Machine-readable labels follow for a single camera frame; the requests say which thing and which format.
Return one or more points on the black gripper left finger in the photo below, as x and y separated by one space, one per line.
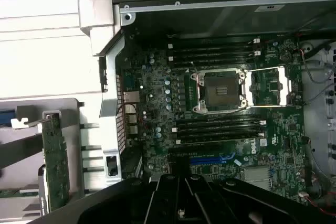
118 208

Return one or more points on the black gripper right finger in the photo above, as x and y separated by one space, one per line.
236 208

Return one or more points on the blue expansion slot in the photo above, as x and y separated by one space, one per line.
204 161

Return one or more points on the black RAM slot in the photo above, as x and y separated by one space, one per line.
218 134
210 62
210 41
218 121
210 55
218 128
210 48

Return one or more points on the silver chipset heatsink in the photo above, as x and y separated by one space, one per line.
257 179

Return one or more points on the grey parts rack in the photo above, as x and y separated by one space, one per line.
26 179

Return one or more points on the green RAM stick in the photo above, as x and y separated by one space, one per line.
18 193

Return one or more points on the CPU socket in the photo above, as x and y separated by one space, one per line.
220 91

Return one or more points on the silver drive cage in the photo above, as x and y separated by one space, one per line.
317 119

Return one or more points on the green motherboard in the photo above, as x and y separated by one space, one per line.
157 82

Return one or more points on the silver socket cover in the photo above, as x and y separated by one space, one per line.
285 85

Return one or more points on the silver hard disk blue caddy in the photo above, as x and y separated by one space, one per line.
6 116

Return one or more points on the thin locking lever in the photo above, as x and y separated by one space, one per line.
194 68

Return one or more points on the black open PC case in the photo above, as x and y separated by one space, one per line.
109 58

